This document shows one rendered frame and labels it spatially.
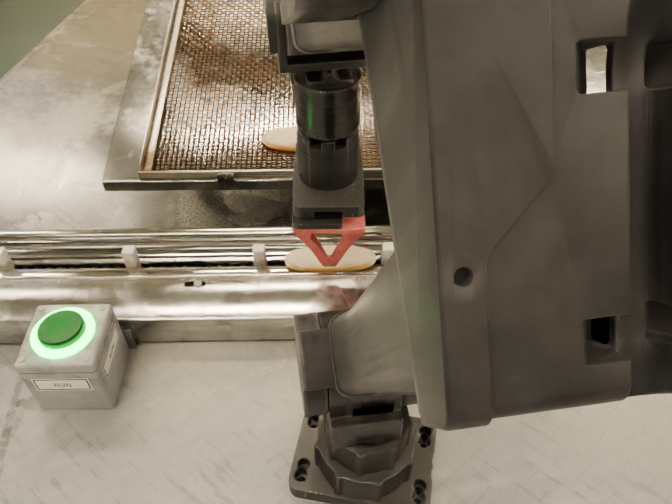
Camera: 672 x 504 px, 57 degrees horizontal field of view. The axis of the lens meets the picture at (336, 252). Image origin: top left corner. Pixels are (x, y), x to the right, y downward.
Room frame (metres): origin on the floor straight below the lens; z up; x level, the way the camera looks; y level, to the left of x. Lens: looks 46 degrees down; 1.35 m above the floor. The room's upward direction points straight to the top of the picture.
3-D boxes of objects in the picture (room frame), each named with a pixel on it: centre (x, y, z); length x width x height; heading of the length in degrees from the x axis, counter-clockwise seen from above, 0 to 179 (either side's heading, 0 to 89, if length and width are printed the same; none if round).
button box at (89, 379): (0.34, 0.24, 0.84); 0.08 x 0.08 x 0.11; 1
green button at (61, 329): (0.33, 0.24, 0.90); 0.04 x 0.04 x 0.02
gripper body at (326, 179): (0.47, 0.01, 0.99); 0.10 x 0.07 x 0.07; 1
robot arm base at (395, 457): (0.25, -0.03, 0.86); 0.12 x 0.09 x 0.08; 79
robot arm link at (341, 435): (0.27, -0.02, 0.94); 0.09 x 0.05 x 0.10; 9
